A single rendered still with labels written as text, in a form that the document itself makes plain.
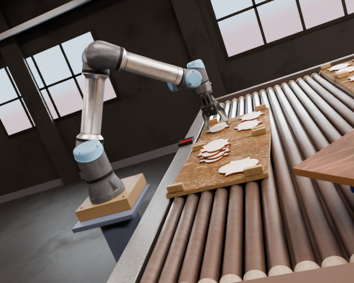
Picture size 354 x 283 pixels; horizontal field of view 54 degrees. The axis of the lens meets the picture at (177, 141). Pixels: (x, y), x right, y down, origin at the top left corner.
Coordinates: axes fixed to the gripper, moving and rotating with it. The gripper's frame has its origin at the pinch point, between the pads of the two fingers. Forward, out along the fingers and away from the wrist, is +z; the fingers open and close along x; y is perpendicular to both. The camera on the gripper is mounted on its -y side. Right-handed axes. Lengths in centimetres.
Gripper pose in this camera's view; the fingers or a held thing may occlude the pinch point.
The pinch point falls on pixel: (218, 127)
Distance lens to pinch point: 177.0
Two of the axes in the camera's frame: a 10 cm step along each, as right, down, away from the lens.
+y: -2.2, 3.7, -9.0
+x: 9.1, -2.6, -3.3
